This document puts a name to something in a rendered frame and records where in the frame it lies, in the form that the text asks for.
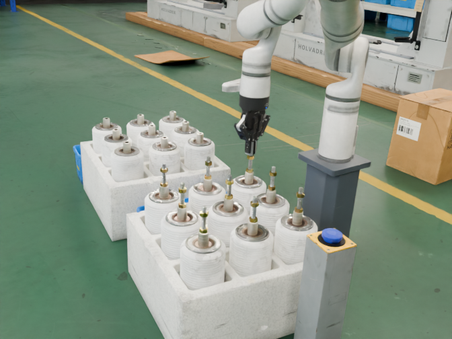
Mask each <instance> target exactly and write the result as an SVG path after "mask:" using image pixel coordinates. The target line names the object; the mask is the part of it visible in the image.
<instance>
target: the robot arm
mask: <svg viewBox="0 0 452 339"><path fill-rule="evenodd" d="M309 1H310V0H261V1H258V2H256V3H253V4H251V5H249V6H247V7H245V8H244V9H243V10H242V11H241V12H240V14H239V16H238V18H237V31H238V32H239V34H240V35H241V36H242V37H244V38H246V39H260V41H259V43H258V45H257V46H255V47H253V48H249V49H247V50H245V51H244V53H243V60H242V72H241V79H236V80H234V81H229V82H226V83H224V84H223V85H222V91H224V92H237V91H239V106H240V107H241V109H242V113H241V120H240V121H239V123H235V124H234V127H235V129H236V131H237V133H238V135H239V137H240V139H242V140H245V141H246V145H245V154H246V155H253V154H255V153H256V149H257V140H258V139H259V136H262V135H263V134H264V131H265V129H266V126H267V124H268V122H269V120H270V115H267V114H265V112H266V111H265V110H266V109H267V108H268V107H269V99H270V70H271V60H272V56H273V53H274V49H275V47H276V43H277V41H278V38H279V36H280V32H281V28H282V26H283V25H285V24H286V23H288V22H289V21H291V20H292V19H294V18H295V17H297V16H298V15H299V14H300V13H301V12H302V11H303V10H304V9H305V7H306V6H307V4H308V3H309ZM318 1H319V4H320V5H321V10H320V20H321V25H322V32H323V35H324V60H325V64H326V67H327V68H328V69H329V70H331V71H338V72H344V73H352V76H351V77H350V78H348V79H346V80H344V81H340V82H337V83H332V84H329V85H328V86H327V88H326V96H325V101H324V111H323V117H322V127H321V133H320V139H319V149H318V154H317V156H318V157H319V158H320V159H321V160H324V161H327V162H330V163H347V162H349V161H350V160H351V159H352V158H354V151H355V146H356V138H357V133H358V129H359V126H358V125H356V123H357V118H358V113H359V105H360V100H361V91H362V86H363V78H364V74H365V69H366V65H367V59H368V55H369V41H368V39H367V38H364V37H359V36H360V34H361V32H362V31H363V26H364V16H365V15H364V7H363V4H362V2H361V0H318ZM248 133H249V134H248Z"/></svg>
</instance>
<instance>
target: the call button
mask: <svg viewBox="0 0 452 339"><path fill-rule="evenodd" d="M342 236H343V234H342V232H341V231H339V230H337V229H333V228H327V229H324V230H323V231H322V237H323V239H324V241H326V242H328V243H339V242H340V241H341V240H342Z"/></svg>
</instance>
